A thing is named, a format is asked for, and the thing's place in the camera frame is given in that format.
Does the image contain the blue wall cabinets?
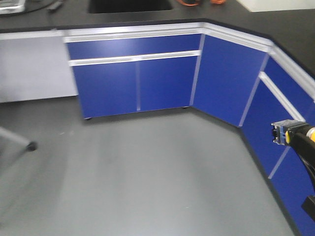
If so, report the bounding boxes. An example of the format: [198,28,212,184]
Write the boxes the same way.
[63,23,315,236]

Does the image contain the yellow mushroom push button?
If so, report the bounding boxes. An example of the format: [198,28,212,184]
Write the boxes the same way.
[271,119,315,146]

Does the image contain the grey office chair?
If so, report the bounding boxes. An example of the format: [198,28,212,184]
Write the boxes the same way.
[0,126,38,164]

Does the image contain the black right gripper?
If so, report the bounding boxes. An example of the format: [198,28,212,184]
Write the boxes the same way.
[290,134,315,221]

